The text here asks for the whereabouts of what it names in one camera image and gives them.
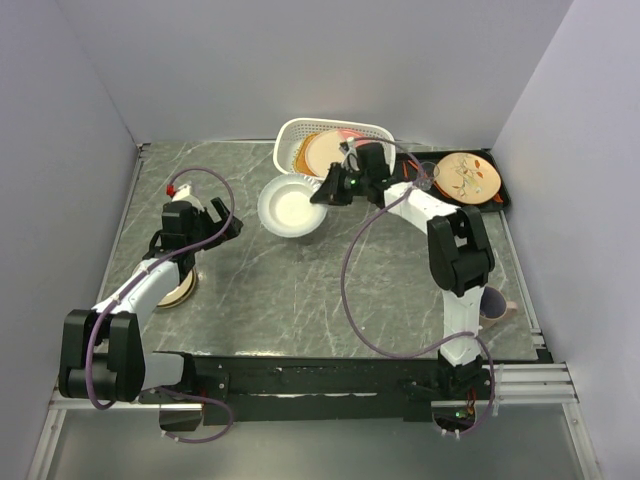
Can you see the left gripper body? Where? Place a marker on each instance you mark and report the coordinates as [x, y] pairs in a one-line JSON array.
[[205, 228]]

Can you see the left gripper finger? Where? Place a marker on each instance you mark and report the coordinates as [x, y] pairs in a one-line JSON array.
[[233, 230], [221, 209]]

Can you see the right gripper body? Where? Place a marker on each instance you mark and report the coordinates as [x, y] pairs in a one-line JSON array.
[[350, 184]]

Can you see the orange woven tray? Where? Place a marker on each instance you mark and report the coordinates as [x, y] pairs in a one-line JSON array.
[[300, 164]]

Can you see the cream plate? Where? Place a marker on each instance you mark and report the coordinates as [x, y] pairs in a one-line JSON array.
[[325, 149]]

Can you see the white scalloped bowl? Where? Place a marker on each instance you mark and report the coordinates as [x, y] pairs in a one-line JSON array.
[[284, 206]]

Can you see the small beige saucer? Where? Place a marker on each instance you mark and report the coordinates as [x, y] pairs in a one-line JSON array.
[[179, 294]]

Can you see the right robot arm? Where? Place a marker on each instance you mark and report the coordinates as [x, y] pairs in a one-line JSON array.
[[460, 255]]

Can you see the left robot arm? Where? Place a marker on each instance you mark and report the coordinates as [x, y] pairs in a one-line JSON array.
[[102, 356]]

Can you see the white perforated plastic bin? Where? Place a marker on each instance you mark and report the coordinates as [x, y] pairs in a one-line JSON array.
[[293, 133]]

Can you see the clear glass cup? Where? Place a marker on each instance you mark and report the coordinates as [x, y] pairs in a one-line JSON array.
[[426, 175]]

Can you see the floral peach plate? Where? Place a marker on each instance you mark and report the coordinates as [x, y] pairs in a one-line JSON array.
[[467, 178]]

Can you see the pink purple mug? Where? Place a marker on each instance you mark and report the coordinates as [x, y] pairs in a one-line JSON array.
[[494, 307]]

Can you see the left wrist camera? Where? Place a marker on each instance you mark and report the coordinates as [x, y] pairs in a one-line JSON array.
[[184, 193]]

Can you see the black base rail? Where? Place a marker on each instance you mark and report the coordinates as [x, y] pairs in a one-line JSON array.
[[303, 389]]

